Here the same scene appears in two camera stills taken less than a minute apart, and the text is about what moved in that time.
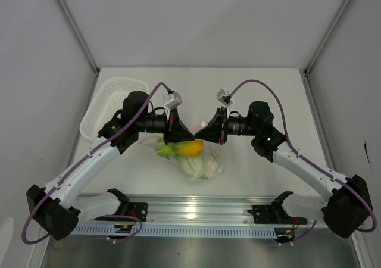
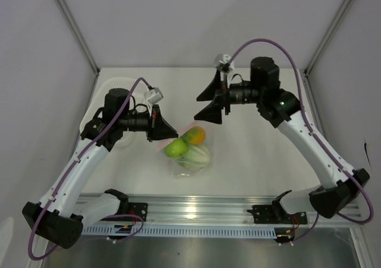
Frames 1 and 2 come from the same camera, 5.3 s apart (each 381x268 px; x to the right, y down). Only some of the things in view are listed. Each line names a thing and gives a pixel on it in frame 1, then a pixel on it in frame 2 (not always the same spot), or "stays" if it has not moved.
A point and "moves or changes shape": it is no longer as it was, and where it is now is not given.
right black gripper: [213, 131] → [212, 112]
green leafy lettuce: [194, 166] → [197, 156]
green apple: [166, 150] → [177, 148]
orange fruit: [192, 147] moves or changes shape
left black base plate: [136, 209] stays
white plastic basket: [109, 99] stays
